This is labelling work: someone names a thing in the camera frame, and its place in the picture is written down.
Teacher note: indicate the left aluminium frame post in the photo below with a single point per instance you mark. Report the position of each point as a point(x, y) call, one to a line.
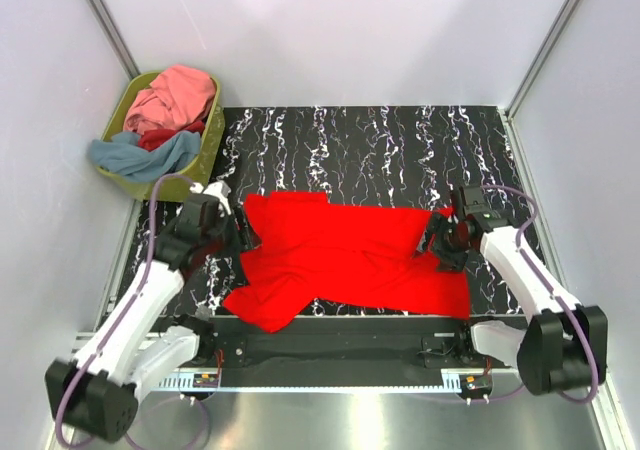
point(112, 32)

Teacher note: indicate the grey blue t shirt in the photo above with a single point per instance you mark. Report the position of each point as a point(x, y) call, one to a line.
point(123, 156)

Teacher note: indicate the pink t shirt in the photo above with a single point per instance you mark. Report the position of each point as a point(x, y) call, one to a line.
point(176, 98)

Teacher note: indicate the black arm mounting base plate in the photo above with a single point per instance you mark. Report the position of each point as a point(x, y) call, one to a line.
point(427, 341)

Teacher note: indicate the right aluminium frame post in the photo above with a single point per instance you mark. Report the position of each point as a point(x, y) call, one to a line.
point(549, 43)

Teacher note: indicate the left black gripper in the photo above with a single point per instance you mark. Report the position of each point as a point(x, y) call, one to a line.
point(244, 237)

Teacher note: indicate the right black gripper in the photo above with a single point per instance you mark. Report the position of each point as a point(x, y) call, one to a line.
point(448, 261)

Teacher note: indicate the bright red t shirt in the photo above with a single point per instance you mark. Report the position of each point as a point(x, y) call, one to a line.
point(364, 256)

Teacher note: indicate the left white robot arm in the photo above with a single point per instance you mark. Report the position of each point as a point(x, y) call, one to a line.
point(99, 390)

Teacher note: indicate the white slotted cable duct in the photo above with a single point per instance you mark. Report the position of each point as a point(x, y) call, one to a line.
point(324, 383)

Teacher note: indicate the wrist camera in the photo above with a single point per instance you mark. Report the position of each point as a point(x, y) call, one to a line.
point(466, 200)
point(206, 206)

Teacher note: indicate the dark red t shirt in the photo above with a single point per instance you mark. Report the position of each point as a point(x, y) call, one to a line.
point(153, 139)

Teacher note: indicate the aluminium frame post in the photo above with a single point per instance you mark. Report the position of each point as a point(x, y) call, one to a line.
point(549, 43)
point(112, 32)

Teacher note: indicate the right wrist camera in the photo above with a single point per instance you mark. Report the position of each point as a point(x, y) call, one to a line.
point(466, 200)

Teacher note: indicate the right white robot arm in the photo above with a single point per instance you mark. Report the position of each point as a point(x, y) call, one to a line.
point(564, 345)

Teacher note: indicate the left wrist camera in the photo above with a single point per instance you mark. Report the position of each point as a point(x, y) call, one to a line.
point(206, 206)

